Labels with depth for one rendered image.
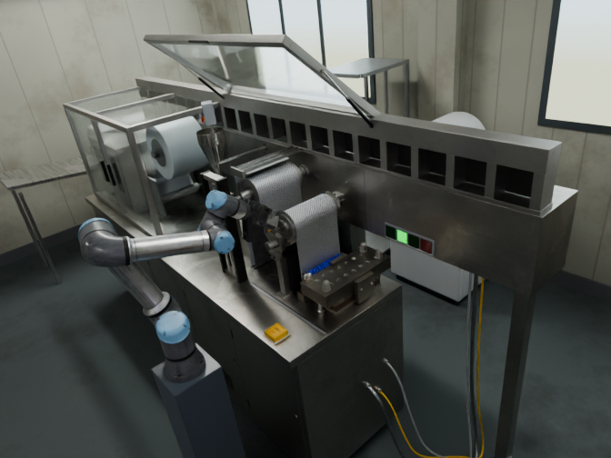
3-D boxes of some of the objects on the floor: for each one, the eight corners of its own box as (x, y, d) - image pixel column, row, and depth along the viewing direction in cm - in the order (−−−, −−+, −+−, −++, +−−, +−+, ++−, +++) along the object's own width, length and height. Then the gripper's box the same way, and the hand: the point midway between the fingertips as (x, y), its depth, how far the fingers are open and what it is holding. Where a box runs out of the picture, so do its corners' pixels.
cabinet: (122, 291, 395) (89, 200, 355) (189, 260, 429) (165, 174, 389) (317, 501, 218) (295, 366, 177) (405, 419, 252) (403, 291, 211)
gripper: (254, 202, 177) (291, 217, 192) (239, 195, 184) (276, 211, 199) (245, 222, 177) (283, 236, 193) (231, 214, 184) (269, 229, 200)
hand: (275, 228), depth 195 cm, fingers closed, pressing on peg
